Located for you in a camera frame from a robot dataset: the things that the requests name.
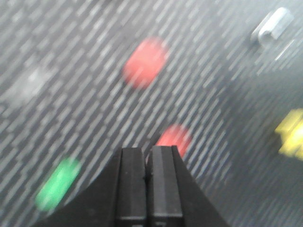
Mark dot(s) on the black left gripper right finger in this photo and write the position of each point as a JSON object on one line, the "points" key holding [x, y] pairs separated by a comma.
{"points": [[173, 197]]}

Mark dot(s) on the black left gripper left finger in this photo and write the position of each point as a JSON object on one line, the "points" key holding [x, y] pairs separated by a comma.
{"points": [[116, 198]]}

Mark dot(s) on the green push button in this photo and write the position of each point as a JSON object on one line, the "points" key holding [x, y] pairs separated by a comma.
{"points": [[56, 186]]}

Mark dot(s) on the lower red push button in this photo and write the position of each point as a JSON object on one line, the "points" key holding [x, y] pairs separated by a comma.
{"points": [[176, 135]]}

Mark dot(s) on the red push button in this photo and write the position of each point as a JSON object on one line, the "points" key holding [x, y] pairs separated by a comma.
{"points": [[145, 63], [176, 135]]}

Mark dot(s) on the upper red push button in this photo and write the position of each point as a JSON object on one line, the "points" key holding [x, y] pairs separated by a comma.
{"points": [[145, 63]]}

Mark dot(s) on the grey push button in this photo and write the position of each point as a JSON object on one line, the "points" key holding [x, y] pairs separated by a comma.
{"points": [[27, 86]]}

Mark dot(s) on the black perforated pegboard panel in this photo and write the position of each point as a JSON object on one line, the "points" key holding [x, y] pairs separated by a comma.
{"points": [[228, 92]]}

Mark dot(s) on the yellow toggle switch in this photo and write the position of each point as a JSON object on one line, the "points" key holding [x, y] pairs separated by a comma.
{"points": [[290, 130]]}

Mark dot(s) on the black white key switch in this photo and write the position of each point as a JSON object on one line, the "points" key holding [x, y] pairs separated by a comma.
{"points": [[272, 26]]}

